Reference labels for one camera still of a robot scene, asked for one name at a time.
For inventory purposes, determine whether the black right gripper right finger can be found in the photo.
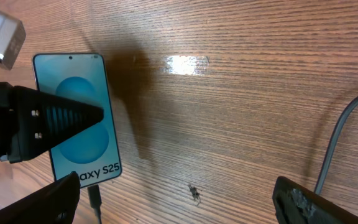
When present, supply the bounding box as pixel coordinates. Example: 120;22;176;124
272;176;358;224

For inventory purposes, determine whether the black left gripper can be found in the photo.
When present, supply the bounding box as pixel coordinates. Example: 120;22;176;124
0;82;104;163

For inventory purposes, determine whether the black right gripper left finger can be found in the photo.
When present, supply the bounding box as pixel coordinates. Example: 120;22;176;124
0;172;80;224

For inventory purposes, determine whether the smartphone with teal screen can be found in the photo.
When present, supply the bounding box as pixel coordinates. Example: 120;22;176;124
33;53;122;187

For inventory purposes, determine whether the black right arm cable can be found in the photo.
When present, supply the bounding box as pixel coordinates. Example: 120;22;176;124
314;86;358;195

